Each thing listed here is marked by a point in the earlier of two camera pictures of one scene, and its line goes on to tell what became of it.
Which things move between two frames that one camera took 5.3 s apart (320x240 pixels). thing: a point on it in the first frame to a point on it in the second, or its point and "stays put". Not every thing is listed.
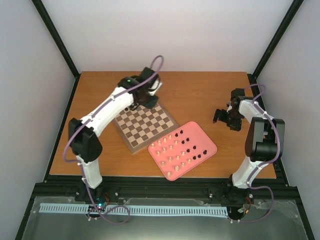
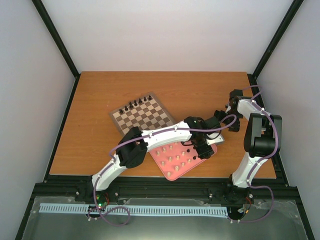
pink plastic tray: x=180 y=151 stays put
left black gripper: x=151 y=104 to x=203 y=153
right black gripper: x=236 y=126 stays put
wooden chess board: x=141 y=127 stays put
